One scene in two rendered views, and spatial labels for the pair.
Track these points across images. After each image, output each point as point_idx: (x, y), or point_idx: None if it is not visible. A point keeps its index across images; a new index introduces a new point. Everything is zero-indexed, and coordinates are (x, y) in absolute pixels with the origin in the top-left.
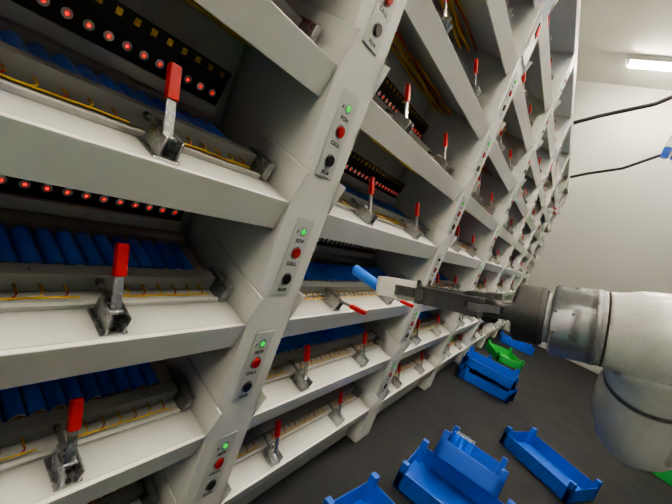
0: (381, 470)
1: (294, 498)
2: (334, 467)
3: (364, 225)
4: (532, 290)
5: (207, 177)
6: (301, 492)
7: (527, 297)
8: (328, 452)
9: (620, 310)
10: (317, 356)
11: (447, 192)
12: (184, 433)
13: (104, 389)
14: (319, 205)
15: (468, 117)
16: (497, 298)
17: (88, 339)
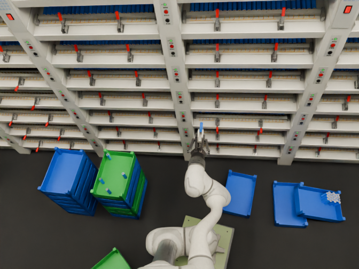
0: (274, 179)
1: (231, 165)
2: (256, 166)
3: (211, 109)
4: (193, 154)
5: (151, 108)
6: (235, 165)
7: (192, 155)
8: (260, 160)
9: (188, 167)
10: (234, 131)
11: (285, 92)
12: (176, 137)
13: None
14: (185, 108)
15: (277, 68)
16: (195, 151)
17: (147, 124)
